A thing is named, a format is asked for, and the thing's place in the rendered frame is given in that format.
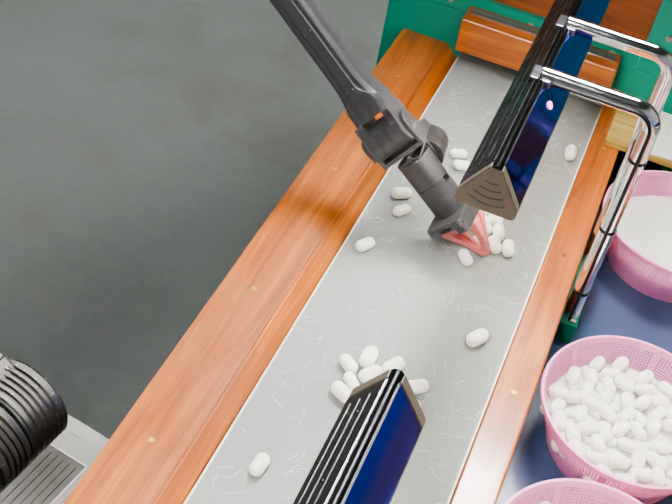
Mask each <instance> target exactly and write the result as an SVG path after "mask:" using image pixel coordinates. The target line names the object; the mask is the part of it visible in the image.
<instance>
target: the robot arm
mask: <svg viewBox="0 0 672 504"><path fill-rule="evenodd" d="M269 1H270V2H271V4H272V5H273V6H274V8H275V9H276V10H277V12H278V13H279V14H280V16H281V17H282V19H283V20H284V21H285V23H286V24H287V25H288V27H289V28H290V29H291V31H292V32H293V33H294V35H295V36H296V38H297V39H298V40H299V42H300V43H301V44H302V46H303V47H304V48H305V50H306V51H307V52H308V54H309V55H310V57H311V58H312V59H313V61H314V62H315V63H316V65H317V66H318V67H319V69H320V70H321V71H322V73H323V74H324V76H325V77H326V78H327V80H328V81H329V82H330V84H331V85H332V86H333V88H334V89H335V91H336V93H337V94H338V96H339V97H340V99H341V101H342V103H343V105H344V107H345V109H346V111H347V115H348V117H349V118H350V120H351V121H352V122H353V124H354V125H355V126H356V128H357V130H355V131H354V132H355V133H356V134H357V136H358V137H359V139H360V140H361V141H362V142H361V147H362V149H363V151H364V152H365V154H366V155H367V156H368V157H369V158H370V159H371V160H372V161H373V163H374V164H376V163H377V162H378V163H379V164H380V166H381V167H382V168H383V169H384V170H386V169H388V168H389V167H391V166H392V165H394V164H395V163H396V162H398V161H399V160H401V159H402V158H403V159H402V161H401V162H400V163H399V165H398V169H399V170H400V171H401V173H402V174H403V175H404V176H405V178H406V179H407V180H408V182H409V183H410V184H411V186H412V187H413V188H414V189H415V191H416V192H417V193H418V195H419V196H420V197H421V199H422V200H423V201H424V202H425V204H426V205H427V206H428V208H429V209H430V210H431V211H432V213H433V214H434V216H435V217H434V219H433V220H432V222H431V224H430V226H429V228H428V230H427V233H428V235H429V236H430V237H431V238H432V239H433V238H436V237H438V236H440V235H442V237H443V238H444V239H447V240H450V241H452V242H455V243H457V244H460V245H462V246H465V247H467V248H469V249H471V250H472V251H474V252H476V253H478V254H480V255H482V256H486V255H488V254H490V252H491V250H490V245H489V240H488V235H487V229H486V221H485V214H484V211H482V210H480V209H477V208H474V207H471V206H469V205H466V204H463V203H461V202H458V201H457V200H455V197H454V196H455V192H456V190H457V188H458V185H457V183H456V182H455V181H454V179H453V178H452V177H451V176H450V174H449V173H448V172H447V170H446V169H445V168H444V166H443V165H442V163H443V160H444V157H445V153H446V150H447V147H448V142H449V140H448V136H447V133H446V132H445V131H444V130H443V129H442V128H441V127H439V126H437V125H434V124H430V123H429V122H428V121H427V120H426V119H425V118H423V119H421V120H419V121H417V120H416V119H415V118H414V116H413V115H412V114H411V113H410V112H409V111H407V109H406V108H405V106H404V105H403V104H402V102H401V101H400V100H399V98H398V99H396V98H395V97H394V95H393V94H392V93H391V91H390V90H389V88H388V87H387V86H386V85H384V84H383V83H382V82H380V81H379V80H378V79H377V78H376V77H375V76H374V75H373V74H372V73H371V72H370V70H369V69H368V68H367V67H366V66H365V64H364V63H363V62H362V60H361V59H360V58H359V56H358V55H357V54H356V52H355V51H354V49H353V48H352V47H351V45H350V44H349V43H348V41H347V40H346V39H345V37H344V36H343V34H342V33H341V32H340V30H339V29H338V28H337V26H336V25H335V23H334V22H333V21H332V19H331V18H330V17H329V15H328V14H327V13H326V11H325V10H324V8H323V7H322V6H321V4H320V3H319V2H318V0H269ZM380 112H381V113H382V115H383V116H382V117H380V118H379V119H378V120H376V118H375V116H376V115H377V114H379V113H380ZM467 231H473V232H474V233H475V235H476V237H477V239H478V240H479V243H480V244H479V243H478V242H477V241H476V240H475V239H474V238H473V237H472V236H471V235H470V234H469V233H468V232H467Z"/></svg>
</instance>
